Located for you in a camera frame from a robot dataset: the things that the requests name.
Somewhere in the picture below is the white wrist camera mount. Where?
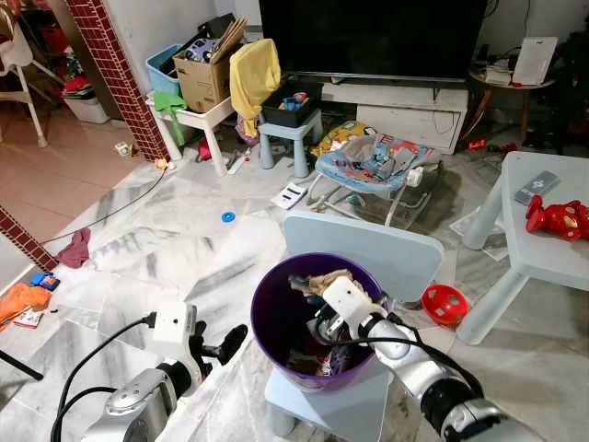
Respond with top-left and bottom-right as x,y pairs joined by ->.
321,275 -> 375,332
151,300 -> 198,363

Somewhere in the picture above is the purple plastic rubbish bin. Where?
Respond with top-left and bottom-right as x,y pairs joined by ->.
249,251 -> 388,396

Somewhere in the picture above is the white television cabinet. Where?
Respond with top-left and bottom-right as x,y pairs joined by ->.
317,78 -> 471,155

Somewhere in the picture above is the black flat television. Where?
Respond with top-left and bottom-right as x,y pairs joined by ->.
259,0 -> 490,83

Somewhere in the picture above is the white plastic basket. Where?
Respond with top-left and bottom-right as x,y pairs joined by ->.
62,87 -> 112,126

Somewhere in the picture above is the brown paper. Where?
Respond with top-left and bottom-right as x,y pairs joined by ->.
293,268 -> 370,301

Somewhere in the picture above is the pale blue stool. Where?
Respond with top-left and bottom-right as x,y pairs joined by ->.
257,110 -> 326,179

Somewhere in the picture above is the colourful baby bouncer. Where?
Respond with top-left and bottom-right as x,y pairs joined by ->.
303,119 -> 439,228

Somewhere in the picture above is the small blue packet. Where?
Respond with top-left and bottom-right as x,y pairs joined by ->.
29,271 -> 62,293

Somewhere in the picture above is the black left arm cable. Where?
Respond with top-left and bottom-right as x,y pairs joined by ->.
50,313 -> 158,442

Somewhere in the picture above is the white low side table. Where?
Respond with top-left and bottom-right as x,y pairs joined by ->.
146,91 -> 237,177

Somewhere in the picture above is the white high chair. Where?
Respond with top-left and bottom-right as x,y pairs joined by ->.
0,17 -> 52,149

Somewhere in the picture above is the white flat device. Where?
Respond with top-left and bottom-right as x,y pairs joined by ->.
510,36 -> 560,87

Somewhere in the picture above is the red toy ball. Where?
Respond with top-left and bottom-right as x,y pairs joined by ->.
421,284 -> 469,327

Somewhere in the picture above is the thin dark floor cable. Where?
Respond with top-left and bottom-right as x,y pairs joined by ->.
40,165 -> 172,246

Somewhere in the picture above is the red tiled pillar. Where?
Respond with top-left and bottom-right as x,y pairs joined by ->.
64,0 -> 172,164

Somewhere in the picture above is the black storage box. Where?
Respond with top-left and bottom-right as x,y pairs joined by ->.
260,80 -> 324,129

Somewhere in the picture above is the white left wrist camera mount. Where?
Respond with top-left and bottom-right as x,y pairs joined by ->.
151,300 -> 198,363

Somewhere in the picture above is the white card with print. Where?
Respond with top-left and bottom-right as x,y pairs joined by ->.
271,180 -> 310,211

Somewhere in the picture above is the red toy figure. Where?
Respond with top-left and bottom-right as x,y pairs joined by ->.
525,194 -> 589,243

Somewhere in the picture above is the round dark side table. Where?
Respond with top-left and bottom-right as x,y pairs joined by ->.
468,64 -> 559,145

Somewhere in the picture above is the brown cardboard box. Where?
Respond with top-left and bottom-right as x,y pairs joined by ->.
172,14 -> 248,114

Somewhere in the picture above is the small pale kids table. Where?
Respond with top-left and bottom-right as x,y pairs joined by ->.
456,151 -> 589,347

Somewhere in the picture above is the yellow cloth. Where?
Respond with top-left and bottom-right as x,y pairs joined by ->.
229,38 -> 283,140

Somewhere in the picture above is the maroon cloth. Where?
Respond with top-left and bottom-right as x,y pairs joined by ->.
56,227 -> 94,270

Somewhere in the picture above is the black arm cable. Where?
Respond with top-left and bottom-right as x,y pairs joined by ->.
313,324 -> 481,390
50,313 -> 158,442

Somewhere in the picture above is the low red tiled kerb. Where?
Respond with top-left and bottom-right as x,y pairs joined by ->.
0,204 -> 59,273

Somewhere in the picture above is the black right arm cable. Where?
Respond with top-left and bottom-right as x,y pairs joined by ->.
313,324 -> 481,390

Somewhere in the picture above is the orange cloth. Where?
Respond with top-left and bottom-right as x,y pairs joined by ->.
0,281 -> 52,324

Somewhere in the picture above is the grey remote control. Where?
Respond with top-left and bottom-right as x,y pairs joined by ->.
513,169 -> 560,206

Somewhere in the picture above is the blue plastic basket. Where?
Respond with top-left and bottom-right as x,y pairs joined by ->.
144,43 -> 186,99

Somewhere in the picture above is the light blue kids chair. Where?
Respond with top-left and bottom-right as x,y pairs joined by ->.
264,209 -> 445,439

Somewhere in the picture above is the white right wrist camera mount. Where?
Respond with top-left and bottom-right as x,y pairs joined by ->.
321,275 -> 375,332

